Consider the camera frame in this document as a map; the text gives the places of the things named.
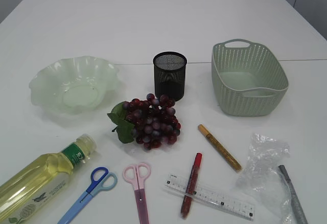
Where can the purple artificial grape bunch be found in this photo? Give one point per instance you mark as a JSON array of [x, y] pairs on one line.
[[151, 122]]

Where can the pink scissors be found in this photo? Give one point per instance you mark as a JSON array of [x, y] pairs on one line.
[[136, 174]]

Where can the blue scissors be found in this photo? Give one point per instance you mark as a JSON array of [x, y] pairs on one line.
[[98, 177]]

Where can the clear plastic sheet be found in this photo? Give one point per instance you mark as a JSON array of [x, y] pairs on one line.
[[262, 180]]

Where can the yellow tea bottle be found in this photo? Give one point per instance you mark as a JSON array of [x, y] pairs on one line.
[[36, 184]]

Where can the black mesh pen holder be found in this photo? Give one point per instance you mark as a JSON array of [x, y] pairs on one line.
[[169, 74]]

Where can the light green plastic basket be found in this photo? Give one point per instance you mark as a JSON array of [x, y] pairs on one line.
[[247, 78]]

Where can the frosted green wavy plate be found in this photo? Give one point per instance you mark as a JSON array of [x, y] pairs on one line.
[[74, 85]]

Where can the gold glitter pen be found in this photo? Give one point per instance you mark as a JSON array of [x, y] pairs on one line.
[[224, 153]]

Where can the red glitter pen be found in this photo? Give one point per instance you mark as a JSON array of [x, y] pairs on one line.
[[187, 200]]

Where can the clear plastic ruler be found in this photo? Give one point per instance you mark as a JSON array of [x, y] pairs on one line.
[[215, 199]]

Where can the silver glitter pen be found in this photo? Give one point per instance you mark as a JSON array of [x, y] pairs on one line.
[[295, 203]]

